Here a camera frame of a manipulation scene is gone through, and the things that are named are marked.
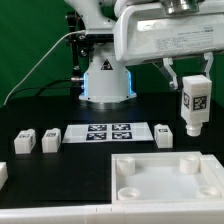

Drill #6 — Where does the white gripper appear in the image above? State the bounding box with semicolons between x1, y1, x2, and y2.
113;3;224;90

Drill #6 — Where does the white square table top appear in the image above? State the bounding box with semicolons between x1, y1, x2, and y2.
111;152;224;204

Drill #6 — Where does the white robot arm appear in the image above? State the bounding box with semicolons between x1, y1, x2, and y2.
64;0;224;109

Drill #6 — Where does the white sheet with tags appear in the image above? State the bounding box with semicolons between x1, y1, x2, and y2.
63;122;153;143

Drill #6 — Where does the white right wall rail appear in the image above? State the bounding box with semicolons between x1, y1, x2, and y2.
200;154;224;189

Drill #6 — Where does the white wall rail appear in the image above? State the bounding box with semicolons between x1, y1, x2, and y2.
200;154;224;189
0;201;224;224

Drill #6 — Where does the black camera stand pole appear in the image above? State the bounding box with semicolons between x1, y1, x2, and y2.
66;11;85;101

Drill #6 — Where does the white cable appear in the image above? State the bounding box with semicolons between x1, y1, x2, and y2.
3;29;87;107

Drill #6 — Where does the black cable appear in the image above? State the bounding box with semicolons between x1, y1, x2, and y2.
2;78;84;108

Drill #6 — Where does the white front wall rail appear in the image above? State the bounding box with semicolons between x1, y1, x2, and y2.
0;201;224;224

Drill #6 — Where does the white left wall block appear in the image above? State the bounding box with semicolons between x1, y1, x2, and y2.
0;162;8;190

